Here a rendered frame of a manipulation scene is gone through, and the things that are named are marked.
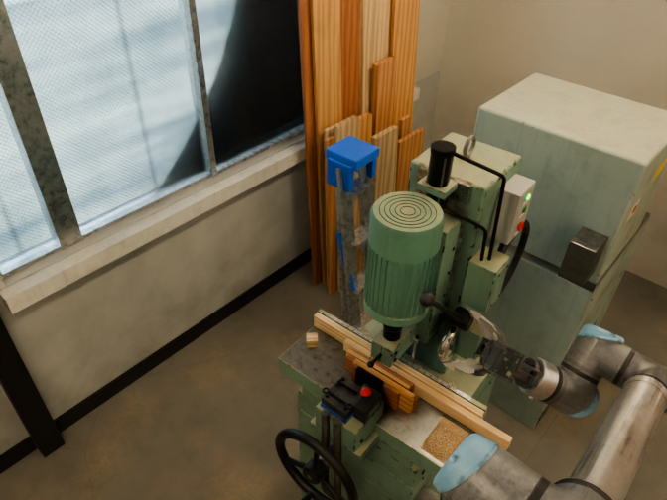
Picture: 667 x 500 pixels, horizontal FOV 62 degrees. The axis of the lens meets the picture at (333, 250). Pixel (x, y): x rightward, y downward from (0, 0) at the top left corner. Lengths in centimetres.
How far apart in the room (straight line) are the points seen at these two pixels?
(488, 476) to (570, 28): 288
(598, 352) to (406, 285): 46
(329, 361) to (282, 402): 105
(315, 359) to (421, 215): 66
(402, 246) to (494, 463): 54
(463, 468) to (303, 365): 89
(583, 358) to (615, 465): 38
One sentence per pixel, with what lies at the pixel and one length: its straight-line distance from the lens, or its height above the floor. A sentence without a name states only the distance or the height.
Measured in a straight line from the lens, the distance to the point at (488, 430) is 163.
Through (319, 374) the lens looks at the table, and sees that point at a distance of 172.
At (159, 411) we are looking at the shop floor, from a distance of 284.
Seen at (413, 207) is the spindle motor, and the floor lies 150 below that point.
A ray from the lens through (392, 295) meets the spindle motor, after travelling 138.
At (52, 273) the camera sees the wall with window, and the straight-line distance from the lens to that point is 234.
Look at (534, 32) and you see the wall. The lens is 359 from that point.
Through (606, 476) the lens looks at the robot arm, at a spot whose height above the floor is 141.
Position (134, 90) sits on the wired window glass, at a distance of 235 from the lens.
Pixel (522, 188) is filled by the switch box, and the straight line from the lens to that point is 153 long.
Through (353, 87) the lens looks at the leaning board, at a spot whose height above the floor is 110.
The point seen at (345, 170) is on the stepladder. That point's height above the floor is 111.
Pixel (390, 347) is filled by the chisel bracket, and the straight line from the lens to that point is 158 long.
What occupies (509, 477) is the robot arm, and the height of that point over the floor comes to 146.
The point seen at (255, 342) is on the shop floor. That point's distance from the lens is 302.
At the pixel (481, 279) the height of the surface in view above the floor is 126.
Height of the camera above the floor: 226
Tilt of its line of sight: 39 degrees down
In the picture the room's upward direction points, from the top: 2 degrees clockwise
